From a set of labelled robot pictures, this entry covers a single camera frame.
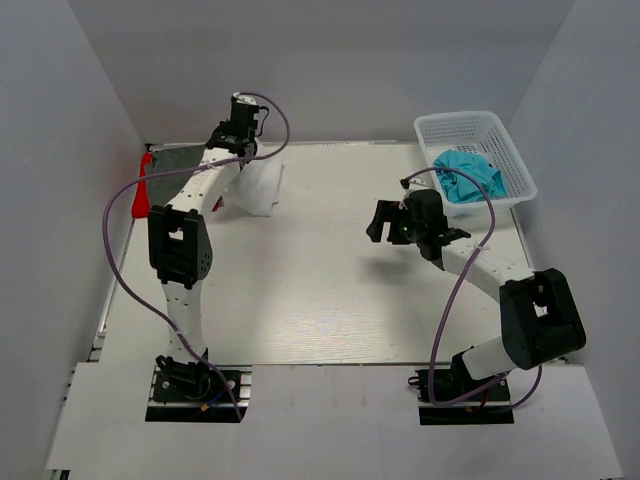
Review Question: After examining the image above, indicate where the blue t shirt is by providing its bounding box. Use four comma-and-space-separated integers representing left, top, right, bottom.
434, 150, 507, 204

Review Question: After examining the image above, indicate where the white t shirt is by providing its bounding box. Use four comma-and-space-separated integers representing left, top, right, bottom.
222, 154, 284, 217

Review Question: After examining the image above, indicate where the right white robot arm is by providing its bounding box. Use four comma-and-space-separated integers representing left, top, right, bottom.
366, 189, 587, 399

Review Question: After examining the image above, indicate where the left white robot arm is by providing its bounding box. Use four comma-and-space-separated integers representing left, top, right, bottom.
148, 93, 259, 364

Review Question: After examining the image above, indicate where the folded grey t shirt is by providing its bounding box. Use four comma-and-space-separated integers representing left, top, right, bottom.
145, 145, 205, 206

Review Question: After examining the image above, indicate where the white plastic basket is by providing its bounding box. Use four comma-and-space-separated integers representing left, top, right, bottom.
414, 111, 537, 212

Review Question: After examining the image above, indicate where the folded red t shirt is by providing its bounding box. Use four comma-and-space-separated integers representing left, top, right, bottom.
131, 152, 236, 219

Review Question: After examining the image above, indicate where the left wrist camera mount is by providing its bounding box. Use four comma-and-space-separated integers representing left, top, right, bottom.
231, 92, 259, 108

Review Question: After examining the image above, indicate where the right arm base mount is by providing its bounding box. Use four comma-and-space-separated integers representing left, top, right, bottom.
407, 368, 514, 426

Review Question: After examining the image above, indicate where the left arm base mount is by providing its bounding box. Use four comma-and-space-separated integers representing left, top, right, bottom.
145, 355, 251, 424

